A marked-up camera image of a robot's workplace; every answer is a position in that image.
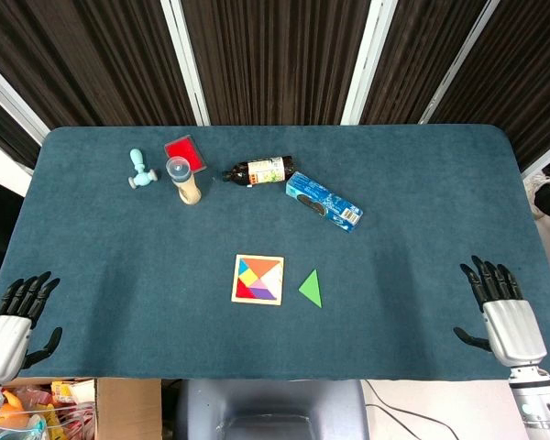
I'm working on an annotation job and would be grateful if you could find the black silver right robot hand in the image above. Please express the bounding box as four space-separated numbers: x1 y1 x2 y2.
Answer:
453 255 548 368

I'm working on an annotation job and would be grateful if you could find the brown cardboard box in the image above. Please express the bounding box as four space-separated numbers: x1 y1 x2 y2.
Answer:
0 377 163 440

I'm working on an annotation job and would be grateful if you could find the red triangle tangram piece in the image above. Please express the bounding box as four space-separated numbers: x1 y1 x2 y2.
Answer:
236 279 263 302

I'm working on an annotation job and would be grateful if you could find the orange toy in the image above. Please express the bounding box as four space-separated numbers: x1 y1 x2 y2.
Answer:
0 388 29 426

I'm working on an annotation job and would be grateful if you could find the black cable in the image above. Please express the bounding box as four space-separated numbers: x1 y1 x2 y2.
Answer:
364 379 462 440

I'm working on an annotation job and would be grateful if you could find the dark ribbed screen panel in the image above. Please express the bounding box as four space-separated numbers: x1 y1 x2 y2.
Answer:
0 0 199 134
358 0 488 126
0 85 41 170
428 0 550 170
181 0 373 127

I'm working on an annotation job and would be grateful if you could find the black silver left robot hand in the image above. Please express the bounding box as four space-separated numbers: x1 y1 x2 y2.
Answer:
0 270 64 385

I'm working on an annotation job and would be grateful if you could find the light blue roller massager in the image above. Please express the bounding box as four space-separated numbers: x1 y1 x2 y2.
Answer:
127 148 160 190

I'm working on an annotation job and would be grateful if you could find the blue cookie box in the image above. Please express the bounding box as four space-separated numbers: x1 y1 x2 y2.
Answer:
285 170 364 235

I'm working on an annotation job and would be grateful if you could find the dark drink bottle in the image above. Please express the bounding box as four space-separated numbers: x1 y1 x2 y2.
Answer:
222 155 296 190

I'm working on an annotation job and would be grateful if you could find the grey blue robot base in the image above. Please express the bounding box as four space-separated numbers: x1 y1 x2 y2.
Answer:
176 379 367 440

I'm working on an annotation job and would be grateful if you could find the red ink pad box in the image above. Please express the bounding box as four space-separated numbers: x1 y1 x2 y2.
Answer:
163 134 208 174

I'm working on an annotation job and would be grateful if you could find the orange triangle tangram piece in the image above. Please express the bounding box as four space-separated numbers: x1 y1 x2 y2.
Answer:
239 258 281 280

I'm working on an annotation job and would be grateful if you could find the green triangle piece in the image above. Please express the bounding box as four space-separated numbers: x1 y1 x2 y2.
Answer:
298 268 324 310

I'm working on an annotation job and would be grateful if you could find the white screen post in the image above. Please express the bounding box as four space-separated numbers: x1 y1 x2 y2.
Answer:
340 0 398 126
521 136 550 180
0 53 50 144
418 0 501 125
159 0 211 127

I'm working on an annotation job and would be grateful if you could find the beige bottle with clear cap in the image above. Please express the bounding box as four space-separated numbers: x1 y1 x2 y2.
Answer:
165 155 203 207

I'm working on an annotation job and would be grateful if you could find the wooden tangram puzzle tray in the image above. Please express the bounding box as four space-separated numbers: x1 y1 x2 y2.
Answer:
230 254 285 306

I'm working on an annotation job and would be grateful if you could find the teal table cloth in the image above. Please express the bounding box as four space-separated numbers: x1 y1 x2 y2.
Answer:
0 124 550 382

